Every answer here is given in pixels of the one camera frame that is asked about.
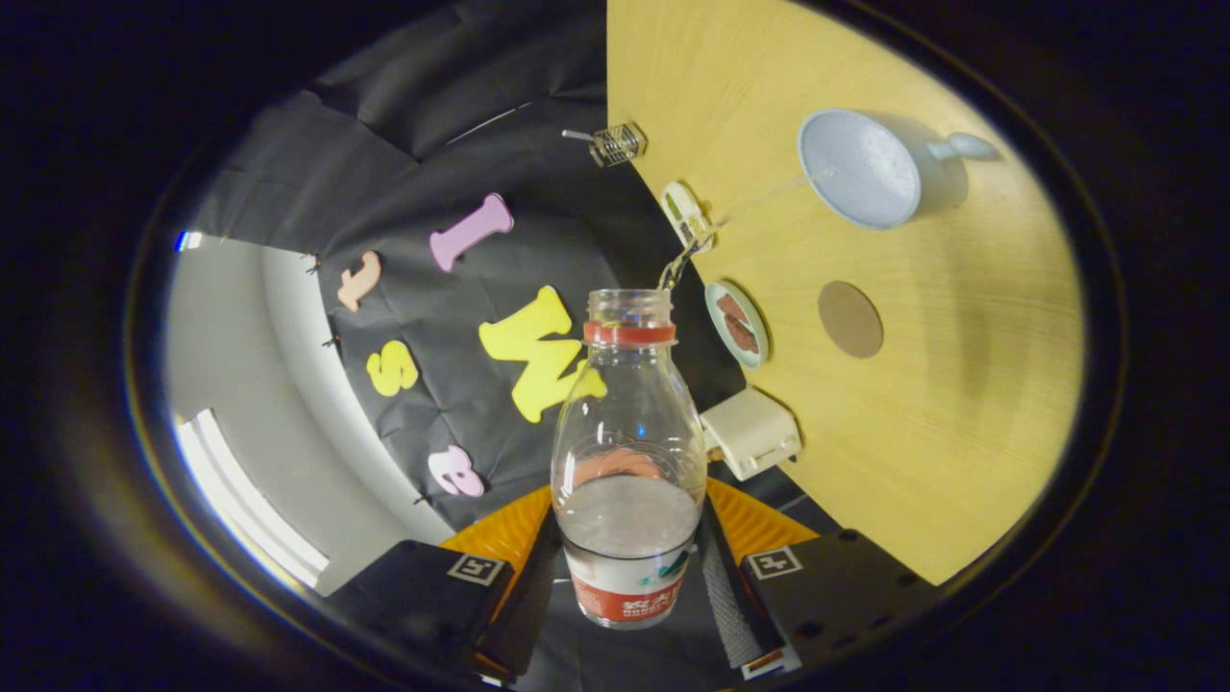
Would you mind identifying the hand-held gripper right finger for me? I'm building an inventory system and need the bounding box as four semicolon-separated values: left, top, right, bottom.
700;478;947;681

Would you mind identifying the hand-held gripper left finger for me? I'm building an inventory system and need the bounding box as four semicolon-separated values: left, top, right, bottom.
325;483;566;683

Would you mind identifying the clear plastic juice bottle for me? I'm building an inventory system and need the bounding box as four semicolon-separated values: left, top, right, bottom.
550;288;709;630

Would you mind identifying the brown round coaster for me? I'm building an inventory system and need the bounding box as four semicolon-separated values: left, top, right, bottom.
817;281;885;360

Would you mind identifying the white cup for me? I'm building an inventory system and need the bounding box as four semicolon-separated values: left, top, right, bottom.
797;108;1002;231

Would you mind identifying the white toaster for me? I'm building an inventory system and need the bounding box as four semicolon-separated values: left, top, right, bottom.
699;386;803;482

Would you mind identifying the pale green plate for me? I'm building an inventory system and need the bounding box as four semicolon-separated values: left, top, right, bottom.
704;280;771;371

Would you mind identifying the wooden table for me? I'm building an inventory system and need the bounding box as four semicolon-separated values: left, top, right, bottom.
606;0;1087;587

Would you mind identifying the large ceiling light panel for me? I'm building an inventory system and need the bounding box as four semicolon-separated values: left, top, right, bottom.
173;408;331;589

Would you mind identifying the white divided grain dish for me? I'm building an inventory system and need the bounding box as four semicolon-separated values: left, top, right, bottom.
660;181;717;253

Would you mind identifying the wire mesh holder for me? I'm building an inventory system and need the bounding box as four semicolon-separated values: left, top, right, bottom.
588;122;648;168

